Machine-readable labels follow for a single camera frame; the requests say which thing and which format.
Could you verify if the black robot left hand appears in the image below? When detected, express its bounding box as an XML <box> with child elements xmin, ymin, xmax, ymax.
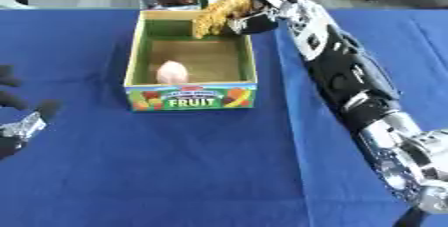
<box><xmin>0</xmin><ymin>64</ymin><xmax>63</xmax><ymax>161</ymax></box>

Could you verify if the yellow bumpy toy fruit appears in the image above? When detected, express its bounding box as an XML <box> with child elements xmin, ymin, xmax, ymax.
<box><xmin>190</xmin><ymin>0</ymin><xmax>256</xmax><ymax>40</ymax></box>

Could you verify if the cardboard box with green inside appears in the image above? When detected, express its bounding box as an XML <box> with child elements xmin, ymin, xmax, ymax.
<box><xmin>122</xmin><ymin>8</ymin><xmax>261</xmax><ymax>113</ymax></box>

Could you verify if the pink toy egg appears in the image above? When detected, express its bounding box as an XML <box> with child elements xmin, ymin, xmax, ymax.
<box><xmin>154</xmin><ymin>59</ymin><xmax>191</xmax><ymax>85</ymax></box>

